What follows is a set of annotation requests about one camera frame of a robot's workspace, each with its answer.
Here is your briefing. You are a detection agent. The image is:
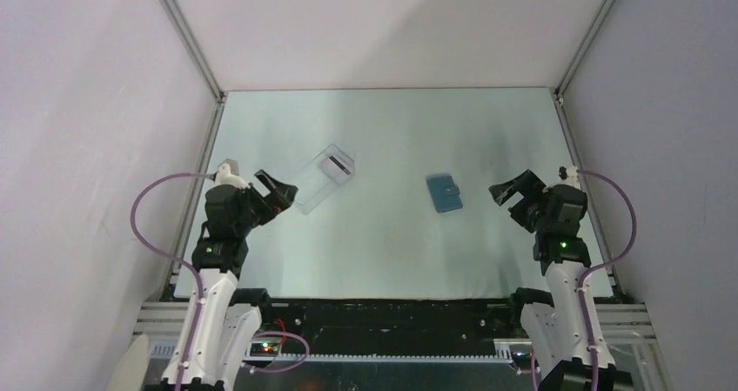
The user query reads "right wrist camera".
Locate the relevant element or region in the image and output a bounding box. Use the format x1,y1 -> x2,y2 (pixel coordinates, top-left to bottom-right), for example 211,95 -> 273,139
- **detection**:
559,166 -> 579,185

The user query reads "aluminium frame rail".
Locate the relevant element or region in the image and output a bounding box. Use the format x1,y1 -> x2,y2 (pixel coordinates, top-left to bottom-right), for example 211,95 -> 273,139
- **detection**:
158,0 -> 225,103

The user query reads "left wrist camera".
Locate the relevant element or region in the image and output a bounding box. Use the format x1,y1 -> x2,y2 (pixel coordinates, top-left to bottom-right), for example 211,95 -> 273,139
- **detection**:
214,158 -> 248,189

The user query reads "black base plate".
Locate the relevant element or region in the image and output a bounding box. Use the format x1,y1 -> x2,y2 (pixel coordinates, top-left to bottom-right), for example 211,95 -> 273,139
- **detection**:
260,299 -> 527,357

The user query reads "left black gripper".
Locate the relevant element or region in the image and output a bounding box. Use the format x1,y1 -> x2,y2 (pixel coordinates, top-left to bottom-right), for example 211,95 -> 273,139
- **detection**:
234,170 -> 296,236

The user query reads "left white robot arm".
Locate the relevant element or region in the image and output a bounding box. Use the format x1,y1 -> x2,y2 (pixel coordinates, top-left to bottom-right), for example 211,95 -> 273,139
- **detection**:
153,165 -> 299,390

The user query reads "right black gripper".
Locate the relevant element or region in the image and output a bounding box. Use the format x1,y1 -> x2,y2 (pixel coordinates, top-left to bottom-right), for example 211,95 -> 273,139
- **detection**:
489,169 -> 552,233

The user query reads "clear plastic card box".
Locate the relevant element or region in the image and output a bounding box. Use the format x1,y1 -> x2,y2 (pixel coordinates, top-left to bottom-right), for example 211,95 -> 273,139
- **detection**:
292,144 -> 355,215

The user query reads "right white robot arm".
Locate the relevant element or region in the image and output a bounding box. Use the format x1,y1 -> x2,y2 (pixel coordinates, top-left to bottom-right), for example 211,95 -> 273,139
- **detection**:
488,167 -> 634,390

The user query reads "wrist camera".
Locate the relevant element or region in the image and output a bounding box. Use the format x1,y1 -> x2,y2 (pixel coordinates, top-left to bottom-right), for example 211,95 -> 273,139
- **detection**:
559,166 -> 579,185
214,158 -> 248,189

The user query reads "blue leather card holder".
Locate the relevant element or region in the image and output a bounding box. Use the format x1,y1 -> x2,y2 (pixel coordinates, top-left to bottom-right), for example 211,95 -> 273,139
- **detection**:
426,173 -> 463,213

